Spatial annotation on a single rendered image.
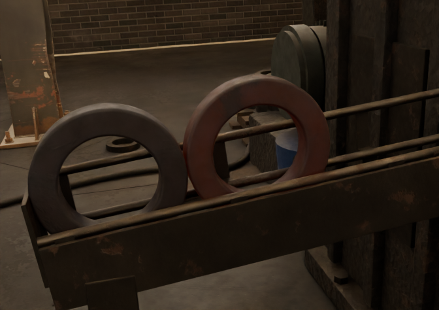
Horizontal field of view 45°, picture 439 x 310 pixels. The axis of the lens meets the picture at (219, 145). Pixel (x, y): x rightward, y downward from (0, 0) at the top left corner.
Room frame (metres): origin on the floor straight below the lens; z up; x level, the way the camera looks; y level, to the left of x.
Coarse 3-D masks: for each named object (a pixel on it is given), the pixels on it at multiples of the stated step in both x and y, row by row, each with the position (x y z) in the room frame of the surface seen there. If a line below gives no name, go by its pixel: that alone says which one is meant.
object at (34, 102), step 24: (0, 0) 2.94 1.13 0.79; (24, 0) 2.96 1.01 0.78; (0, 24) 2.93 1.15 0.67; (24, 24) 2.96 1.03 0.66; (48, 24) 3.27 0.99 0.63; (0, 48) 2.93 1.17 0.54; (24, 48) 2.95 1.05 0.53; (48, 48) 3.26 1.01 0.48; (24, 72) 2.95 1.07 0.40; (48, 72) 2.96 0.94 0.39; (24, 96) 2.94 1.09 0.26; (48, 96) 2.97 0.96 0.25; (24, 120) 2.94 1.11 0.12; (48, 120) 2.96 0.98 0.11; (24, 144) 2.81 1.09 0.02
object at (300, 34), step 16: (288, 32) 1.99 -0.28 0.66; (304, 32) 1.94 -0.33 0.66; (320, 32) 1.97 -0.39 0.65; (272, 48) 2.15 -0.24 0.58; (288, 48) 1.97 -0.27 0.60; (304, 48) 1.87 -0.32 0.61; (320, 48) 1.91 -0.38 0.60; (272, 64) 2.15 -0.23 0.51; (288, 64) 1.97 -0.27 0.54; (304, 64) 1.86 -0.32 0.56; (320, 64) 1.85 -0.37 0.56; (288, 80) 1.97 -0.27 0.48; (304, 80) 1.85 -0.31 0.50; (320, 80) 1.84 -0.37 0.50; (320, 96) 1.85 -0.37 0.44; (272, 112) 2.37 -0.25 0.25; (288, 128) 2.10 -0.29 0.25; (256, 144) 2.26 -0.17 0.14; (272, 144) 2.03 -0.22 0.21; (256, 160) 2.27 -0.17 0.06; (272, 160) 2.03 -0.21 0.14
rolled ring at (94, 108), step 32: (64, 128) 0.56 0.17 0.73; (96, 128) 0.57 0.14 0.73; (128, 128) 0.58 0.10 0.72; (160, 128) 0.59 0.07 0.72; (32, 160) 0.56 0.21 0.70; (64, 160) 0.57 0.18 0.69; (160, 160) 0.59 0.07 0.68; (32, 192) 0.56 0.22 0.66; (160, 192) 0.59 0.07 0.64; (64, 224) 0.56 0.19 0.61
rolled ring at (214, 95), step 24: (216, 96) 0.60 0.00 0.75; (240, 96) 0.61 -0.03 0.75; (264, 96) 0.61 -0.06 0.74; (288, 96) 0.62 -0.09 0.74; (192, 120) 0.61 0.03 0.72; (216, 120) 0.60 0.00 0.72; (312, 120) 0.62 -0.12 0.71; (192, 144) 0.59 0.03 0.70; (312, 144) 0.62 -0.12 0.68; (192, 168) 0.59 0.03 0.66; (312, 168) 0.62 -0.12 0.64; (216, 192) 0.60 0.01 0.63
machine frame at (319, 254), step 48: (336, 0) 1.32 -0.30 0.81; (384, 0) 1.10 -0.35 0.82; (432, 0) 0.99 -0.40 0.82; (336, 48) 1.32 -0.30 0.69; (384, 48) 1.10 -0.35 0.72; (432, 48) 0.93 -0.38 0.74; (336, 96) 1.32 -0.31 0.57; (384, 96) 1.10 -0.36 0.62; (336, 144) 1.31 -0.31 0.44; (384, 144) 1.10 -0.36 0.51; (432, 144) 0.91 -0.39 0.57; (384, 240) 1.10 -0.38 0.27; (432, 240) 0.90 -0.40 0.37; (336, 288) 1.22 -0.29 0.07; (384, 288) 1.09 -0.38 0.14; (432, 288) 0.91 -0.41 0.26
